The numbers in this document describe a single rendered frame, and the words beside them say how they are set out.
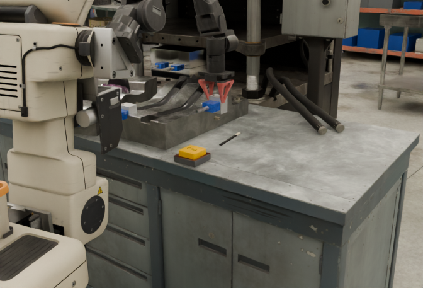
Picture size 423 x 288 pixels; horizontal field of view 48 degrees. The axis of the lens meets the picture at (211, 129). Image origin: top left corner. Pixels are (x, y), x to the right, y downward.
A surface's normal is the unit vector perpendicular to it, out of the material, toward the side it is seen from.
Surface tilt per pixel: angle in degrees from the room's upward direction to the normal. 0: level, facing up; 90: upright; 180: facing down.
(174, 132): 90
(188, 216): 90
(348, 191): 0
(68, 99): 90
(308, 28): 90
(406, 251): 0
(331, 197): 0
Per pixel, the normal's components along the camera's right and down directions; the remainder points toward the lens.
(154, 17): 0.84, -0.01
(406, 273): -0.01, -0.95
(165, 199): -0.59, 0.26
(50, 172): -0.40, 0.16
